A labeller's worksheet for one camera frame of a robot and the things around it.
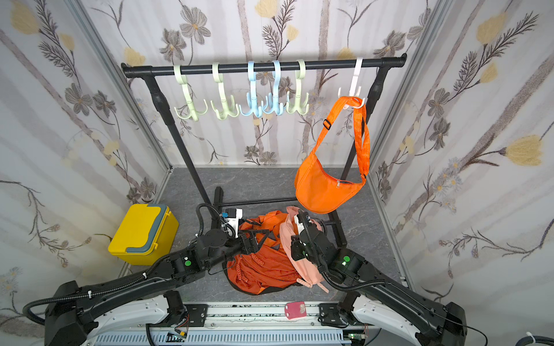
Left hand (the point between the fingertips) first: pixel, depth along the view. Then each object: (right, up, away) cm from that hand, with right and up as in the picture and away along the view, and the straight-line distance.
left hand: (266, 234), depth 69 cm
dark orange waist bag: (0, +1, +19) cm, 19 cm away
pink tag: (+10, -28, +5) cm, 30 cm away
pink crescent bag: (+13, -13, +2) cm, 19 cm away
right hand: (+9, -2, +4) cm, 10 cm away
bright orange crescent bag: (+18, +14, +9) cm, 24 cm away
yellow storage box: (-45, -2, +9) cm, 46 cm away
